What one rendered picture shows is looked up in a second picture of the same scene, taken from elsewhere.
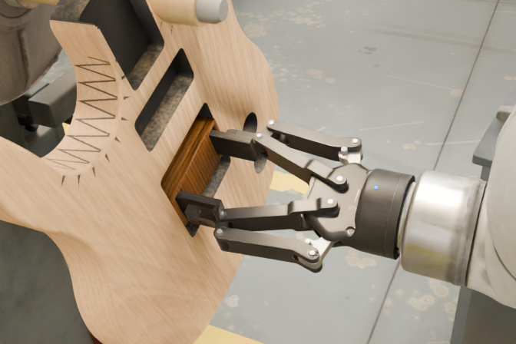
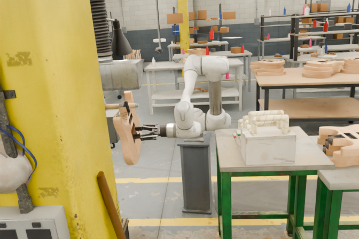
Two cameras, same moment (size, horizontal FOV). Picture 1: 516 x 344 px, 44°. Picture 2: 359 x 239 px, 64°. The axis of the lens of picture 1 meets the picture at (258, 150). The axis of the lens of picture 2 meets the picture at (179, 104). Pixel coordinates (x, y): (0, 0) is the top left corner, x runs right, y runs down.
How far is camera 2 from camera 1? 1.27 m
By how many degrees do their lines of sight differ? 28
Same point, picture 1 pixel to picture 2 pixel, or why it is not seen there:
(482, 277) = (177, 133)
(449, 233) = (172, 128)
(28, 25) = not seen: hidden behind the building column
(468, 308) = (185, 186)
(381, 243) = (164, 133)
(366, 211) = (161, 129)
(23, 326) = not seen: hidden behind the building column
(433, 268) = (171, 134)
